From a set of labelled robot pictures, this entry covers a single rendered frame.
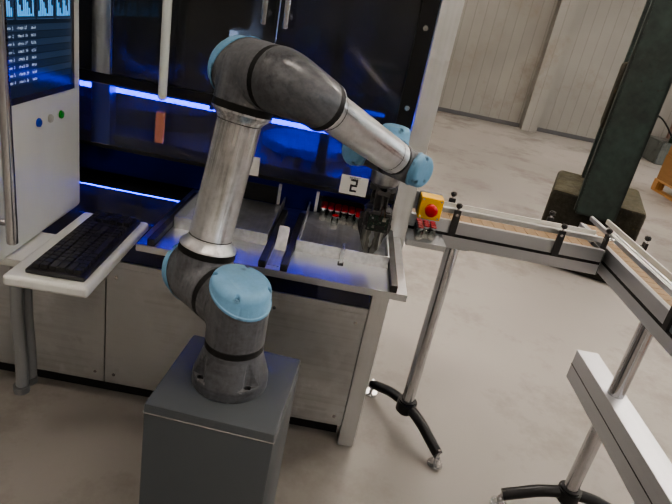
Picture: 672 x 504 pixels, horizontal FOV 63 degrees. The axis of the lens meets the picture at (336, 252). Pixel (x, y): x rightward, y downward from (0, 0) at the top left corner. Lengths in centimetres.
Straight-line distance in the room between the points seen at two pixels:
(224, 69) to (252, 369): 56
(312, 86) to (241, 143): 18
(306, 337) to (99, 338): 75
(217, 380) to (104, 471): 106
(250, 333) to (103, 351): 123
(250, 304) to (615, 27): 1172
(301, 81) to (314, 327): 114
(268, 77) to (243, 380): 55
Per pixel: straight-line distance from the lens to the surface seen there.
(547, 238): 200
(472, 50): 1191
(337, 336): 195
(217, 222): 109
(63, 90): 172
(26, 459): 217
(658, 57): 429
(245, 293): 101
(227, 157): 106
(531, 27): 1206
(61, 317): 221
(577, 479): 221
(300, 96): 96
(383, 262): 153
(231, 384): 109
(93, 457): 214
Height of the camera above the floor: 150
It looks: 23 degrees down
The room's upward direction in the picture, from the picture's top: 11 degrees clockwise
